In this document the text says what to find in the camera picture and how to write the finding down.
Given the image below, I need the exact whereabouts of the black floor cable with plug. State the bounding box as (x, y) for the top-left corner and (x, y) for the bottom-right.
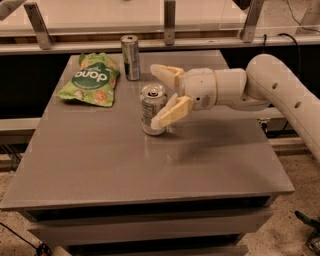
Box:
(0, 221), (53, 256)

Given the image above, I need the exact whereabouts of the right metal bracket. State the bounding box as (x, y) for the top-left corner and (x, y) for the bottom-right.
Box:
(240, 0), (264, 43)

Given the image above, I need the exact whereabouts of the green tool on floor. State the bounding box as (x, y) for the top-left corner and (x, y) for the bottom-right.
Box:
(294, 211), (320, 256)

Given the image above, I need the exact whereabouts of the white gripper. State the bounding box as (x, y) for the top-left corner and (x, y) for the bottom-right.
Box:
(150, 64), (217, 130)

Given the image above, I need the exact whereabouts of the grey drawer cabinet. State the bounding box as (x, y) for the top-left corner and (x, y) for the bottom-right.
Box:
(0, 49), (296, 256)

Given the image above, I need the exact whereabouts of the tall slim silver can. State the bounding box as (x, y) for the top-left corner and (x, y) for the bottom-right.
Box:
(121, 35), (140, 81)

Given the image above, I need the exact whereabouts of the left metal bracket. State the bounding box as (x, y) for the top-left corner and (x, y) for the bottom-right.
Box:
(24, 2), (52, 50)

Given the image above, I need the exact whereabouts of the middle metal bracket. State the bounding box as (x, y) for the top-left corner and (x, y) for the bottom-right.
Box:
(164, 0), (176, 46)

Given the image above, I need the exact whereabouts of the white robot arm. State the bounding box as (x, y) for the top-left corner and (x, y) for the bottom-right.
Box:
(150, 54), (320, 161)

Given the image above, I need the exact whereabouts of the black power cable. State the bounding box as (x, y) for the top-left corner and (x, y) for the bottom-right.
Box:
(261, 32), (303, 81)

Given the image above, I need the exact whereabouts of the white 7up soda can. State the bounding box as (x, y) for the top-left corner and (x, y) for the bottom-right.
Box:
(140, 83), (167, 136)

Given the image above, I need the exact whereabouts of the metal bracket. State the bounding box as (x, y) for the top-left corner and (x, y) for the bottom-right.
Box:
(164, 0), (176, 46)
(240, 0), (264, 43)
(24, 2), (52, 50)

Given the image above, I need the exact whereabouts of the green snack chip bag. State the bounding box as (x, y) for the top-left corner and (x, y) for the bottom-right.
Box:
(56, 53), (120, 107)

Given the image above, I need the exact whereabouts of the metal rail shelf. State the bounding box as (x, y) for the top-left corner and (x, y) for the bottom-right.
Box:
(0, 29), (320, 55)

